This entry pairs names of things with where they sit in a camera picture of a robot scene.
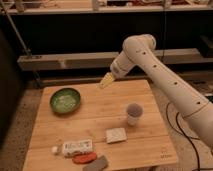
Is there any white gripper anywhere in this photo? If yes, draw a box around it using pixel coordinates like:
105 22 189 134
99 52 135 89

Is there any white paper cup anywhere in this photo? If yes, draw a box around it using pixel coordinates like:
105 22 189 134
126 103 143 126

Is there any orange carrot toy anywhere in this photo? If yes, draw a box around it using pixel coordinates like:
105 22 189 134
72 152 97 164

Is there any black floor cable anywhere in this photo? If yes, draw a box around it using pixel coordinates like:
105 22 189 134
165 101 203 171

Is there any white labelled bottle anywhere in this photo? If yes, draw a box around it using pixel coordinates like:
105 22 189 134
51 139 93 157

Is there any green ceramic bowl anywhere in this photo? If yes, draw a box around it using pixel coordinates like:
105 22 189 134
50 88 81 114

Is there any grey stone block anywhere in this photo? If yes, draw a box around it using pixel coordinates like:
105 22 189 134
83 156 108 171

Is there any wooden shelf rack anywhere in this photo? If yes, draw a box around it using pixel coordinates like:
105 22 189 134
0 0 213 88

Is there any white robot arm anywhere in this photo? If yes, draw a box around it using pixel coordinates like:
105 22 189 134
99 34 213 149

